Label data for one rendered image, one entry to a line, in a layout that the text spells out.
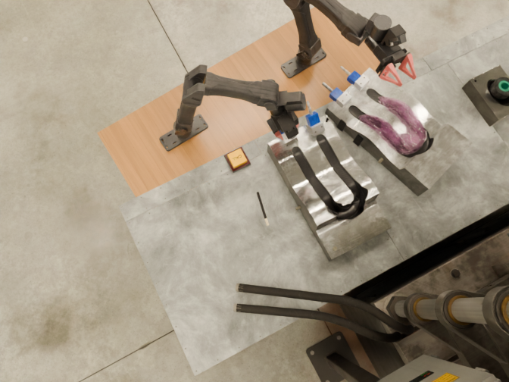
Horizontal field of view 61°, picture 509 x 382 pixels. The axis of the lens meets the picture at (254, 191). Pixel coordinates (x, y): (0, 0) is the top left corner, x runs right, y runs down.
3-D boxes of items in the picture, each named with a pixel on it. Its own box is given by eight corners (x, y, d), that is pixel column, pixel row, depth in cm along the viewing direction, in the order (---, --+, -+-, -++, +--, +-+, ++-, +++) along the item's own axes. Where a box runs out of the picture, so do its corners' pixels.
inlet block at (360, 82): (335, 73, 180) (337, 67, 174) (343, 66, 180) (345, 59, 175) (358, 93, 177) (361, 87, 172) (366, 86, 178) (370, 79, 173)
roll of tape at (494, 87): (513, 92, 172) (519, 89, 169) (498, 102, 171) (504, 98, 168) (501, 77, 174) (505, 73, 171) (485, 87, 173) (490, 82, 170)
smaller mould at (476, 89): (461, 88, 181) (469, 79, 174) (490, 73, 182) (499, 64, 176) (489, 126, 176) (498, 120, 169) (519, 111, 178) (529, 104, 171)
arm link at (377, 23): (398, 17, 135) (366, -3, 138) (383, 35, 134) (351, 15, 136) (388, 39, 147) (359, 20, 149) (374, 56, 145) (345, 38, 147)
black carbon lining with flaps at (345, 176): (288, 151, 166) (290, 142, 157) (324, 133, 168) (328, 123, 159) (333, 230, 158) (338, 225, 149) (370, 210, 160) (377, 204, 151)
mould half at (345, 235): (266, 151, 174) (267, 139, 161) (323, 123, 177) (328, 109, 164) (329, 261, 162) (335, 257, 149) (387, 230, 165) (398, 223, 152)
